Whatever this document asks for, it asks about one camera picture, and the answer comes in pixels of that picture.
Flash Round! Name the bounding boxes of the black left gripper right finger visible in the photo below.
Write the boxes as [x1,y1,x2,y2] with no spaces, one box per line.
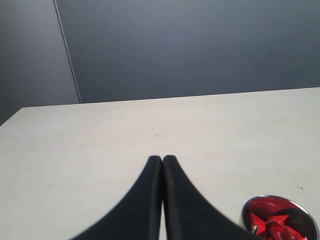
[162,155,258,240]

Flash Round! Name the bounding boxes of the steel cup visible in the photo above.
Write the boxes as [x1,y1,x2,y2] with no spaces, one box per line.
[238,194,320,240]

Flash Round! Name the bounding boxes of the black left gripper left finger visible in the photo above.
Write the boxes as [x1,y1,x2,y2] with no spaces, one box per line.
[73,155,163,240]

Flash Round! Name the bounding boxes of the red candies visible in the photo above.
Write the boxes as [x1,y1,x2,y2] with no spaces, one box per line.
[244,197,313,240]

